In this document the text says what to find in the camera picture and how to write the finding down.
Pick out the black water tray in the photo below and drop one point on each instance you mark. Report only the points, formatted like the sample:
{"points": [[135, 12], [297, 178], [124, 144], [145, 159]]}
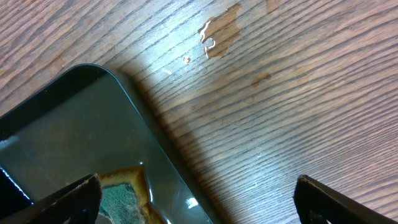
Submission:
{"points": [[92, 120]]}

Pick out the green and yellow sponge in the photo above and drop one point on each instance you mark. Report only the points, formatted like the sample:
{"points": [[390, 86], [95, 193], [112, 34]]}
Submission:
{"points": [[126, 197]]}

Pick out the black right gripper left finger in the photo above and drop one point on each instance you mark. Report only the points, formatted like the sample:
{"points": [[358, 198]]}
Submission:
{"points": [[78, 202]]}

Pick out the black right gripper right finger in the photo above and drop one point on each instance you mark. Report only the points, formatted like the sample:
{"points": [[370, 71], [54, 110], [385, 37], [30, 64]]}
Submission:
{"points": [[318, 203]]}

